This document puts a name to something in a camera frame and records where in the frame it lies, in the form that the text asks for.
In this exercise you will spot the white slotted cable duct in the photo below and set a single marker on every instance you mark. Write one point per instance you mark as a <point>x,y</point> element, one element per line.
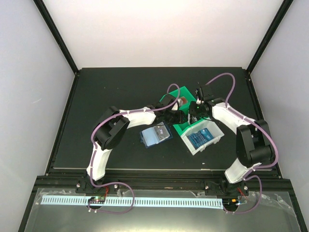
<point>135,202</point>

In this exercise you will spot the small circuit board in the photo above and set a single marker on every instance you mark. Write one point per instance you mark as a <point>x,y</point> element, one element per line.
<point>96,200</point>

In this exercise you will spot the left frame post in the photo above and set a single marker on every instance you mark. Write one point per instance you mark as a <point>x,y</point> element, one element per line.
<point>56,34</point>

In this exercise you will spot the frame post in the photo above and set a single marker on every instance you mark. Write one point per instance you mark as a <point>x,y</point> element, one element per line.
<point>279,16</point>
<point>56,34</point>

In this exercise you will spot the blue leather card holder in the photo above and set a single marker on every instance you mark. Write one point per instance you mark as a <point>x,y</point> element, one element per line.
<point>149,138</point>

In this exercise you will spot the right frame post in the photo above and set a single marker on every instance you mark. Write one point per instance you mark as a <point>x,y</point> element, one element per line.
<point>279,16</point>

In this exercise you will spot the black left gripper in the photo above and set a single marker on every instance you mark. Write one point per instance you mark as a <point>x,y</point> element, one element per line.
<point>179,118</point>

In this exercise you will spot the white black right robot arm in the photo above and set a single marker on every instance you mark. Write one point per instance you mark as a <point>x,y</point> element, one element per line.
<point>255,148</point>

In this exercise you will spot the red white card stack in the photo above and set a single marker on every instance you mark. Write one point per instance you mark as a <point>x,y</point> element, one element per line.
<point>182,101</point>

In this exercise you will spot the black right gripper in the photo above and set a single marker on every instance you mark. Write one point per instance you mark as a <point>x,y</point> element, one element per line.
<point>192,112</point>

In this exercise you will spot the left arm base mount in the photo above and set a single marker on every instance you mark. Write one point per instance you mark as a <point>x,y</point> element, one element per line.
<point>85,186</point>

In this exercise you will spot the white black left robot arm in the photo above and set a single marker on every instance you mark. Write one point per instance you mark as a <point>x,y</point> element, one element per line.
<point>113,124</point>

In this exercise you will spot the black card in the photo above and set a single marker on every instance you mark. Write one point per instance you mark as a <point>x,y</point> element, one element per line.
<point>161,131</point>

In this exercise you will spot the green plastic bin middle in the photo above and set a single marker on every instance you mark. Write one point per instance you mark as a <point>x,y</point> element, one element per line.
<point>181,128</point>

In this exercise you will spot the clear plastic bin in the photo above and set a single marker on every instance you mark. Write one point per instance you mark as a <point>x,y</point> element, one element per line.
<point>211,126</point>

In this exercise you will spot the black aluminium frame rail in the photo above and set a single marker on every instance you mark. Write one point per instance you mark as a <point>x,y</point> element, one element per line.
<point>194,182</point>

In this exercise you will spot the green plastic bin left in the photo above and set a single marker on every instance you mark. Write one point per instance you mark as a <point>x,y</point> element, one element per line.
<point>183,96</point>

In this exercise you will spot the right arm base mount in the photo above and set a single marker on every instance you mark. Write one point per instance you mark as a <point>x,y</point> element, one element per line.
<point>221,187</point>

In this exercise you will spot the green plastic bin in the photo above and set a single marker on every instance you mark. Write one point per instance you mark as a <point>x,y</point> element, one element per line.
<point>183,96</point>
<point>181,128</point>

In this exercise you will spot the blue card stack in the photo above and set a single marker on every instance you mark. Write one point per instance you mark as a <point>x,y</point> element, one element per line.
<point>200,138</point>

